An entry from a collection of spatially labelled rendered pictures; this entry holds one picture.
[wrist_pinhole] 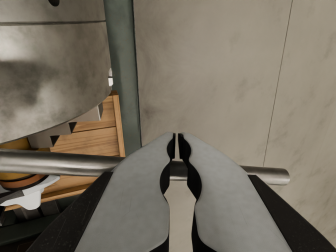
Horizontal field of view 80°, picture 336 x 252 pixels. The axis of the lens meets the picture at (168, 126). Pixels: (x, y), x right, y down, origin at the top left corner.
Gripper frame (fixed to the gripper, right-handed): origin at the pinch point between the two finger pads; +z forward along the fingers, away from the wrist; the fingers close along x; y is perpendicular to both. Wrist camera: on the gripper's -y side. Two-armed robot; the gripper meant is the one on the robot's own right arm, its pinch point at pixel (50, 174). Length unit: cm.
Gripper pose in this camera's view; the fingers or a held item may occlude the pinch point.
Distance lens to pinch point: 41.8
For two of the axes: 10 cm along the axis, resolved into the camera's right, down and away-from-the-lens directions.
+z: 9.4, -1.3, 3.1
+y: -0.3, 8.8, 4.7
